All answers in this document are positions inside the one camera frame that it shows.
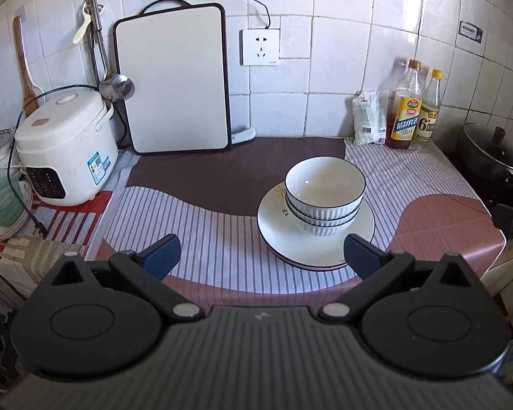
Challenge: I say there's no black rice cooker cord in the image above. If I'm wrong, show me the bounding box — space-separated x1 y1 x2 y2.
7 90 48 237

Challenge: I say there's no white seasoning bag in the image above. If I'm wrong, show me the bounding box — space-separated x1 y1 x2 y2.
352 91 389 146

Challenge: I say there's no woven beige mat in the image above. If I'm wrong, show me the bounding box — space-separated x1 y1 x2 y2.
0 235 88 272

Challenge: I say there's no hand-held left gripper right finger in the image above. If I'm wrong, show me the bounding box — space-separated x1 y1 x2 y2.
317 234 482 322

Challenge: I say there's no wooden spatula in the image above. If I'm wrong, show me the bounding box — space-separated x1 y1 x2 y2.
13 16 39 117

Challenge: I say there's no clear vinegar bottle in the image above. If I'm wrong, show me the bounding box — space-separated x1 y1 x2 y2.
412 68 444 145

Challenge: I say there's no white wall socket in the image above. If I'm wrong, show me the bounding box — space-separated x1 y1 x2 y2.
240 28 281 66

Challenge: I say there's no black wok wooden handle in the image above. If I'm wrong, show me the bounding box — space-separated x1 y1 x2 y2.
462 137 513 206

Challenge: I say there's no cream hanging peeler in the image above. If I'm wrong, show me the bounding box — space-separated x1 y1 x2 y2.
72 2 94 44

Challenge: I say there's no white sun print plate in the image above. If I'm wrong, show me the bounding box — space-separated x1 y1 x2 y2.
257 181 376 268

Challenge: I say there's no striped pink brown tablecloth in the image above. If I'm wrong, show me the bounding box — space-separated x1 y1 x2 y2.
85 136 509 295

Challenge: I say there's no black gas stove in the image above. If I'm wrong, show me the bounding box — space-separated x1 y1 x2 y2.
481 183 513 212

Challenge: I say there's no wall sticker label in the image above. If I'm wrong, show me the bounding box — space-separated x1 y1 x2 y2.
459 20 484 43

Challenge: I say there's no white dish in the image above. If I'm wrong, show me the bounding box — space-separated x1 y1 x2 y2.
0 218 28 241

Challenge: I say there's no green strainer basket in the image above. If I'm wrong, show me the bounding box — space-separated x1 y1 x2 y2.
0 178 30 227

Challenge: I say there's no white cutting board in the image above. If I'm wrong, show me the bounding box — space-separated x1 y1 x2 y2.
112 0 232 154

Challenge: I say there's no red striped mat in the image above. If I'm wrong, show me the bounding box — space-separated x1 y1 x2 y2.
28 191 113 240

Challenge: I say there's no white ribbed bowl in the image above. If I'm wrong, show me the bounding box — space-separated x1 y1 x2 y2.
291 211 360 238
285 156 367 216
287 199 363 227

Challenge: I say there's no white handled knife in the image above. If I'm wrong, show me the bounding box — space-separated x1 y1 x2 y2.
231 126 256 145

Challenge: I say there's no brown sauce bottle yellow label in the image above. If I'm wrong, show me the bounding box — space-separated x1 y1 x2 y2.
387 59 424 150

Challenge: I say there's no white rice cooker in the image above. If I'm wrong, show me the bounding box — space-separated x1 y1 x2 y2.
14 90 119 206

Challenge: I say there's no steel ladle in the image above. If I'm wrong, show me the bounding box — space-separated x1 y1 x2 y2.
88 0 136 102

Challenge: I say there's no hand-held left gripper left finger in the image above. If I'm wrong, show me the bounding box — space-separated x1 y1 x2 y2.
43 234 204 322

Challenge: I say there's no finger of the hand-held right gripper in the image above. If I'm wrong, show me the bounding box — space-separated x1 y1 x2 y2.
491 203 513 241

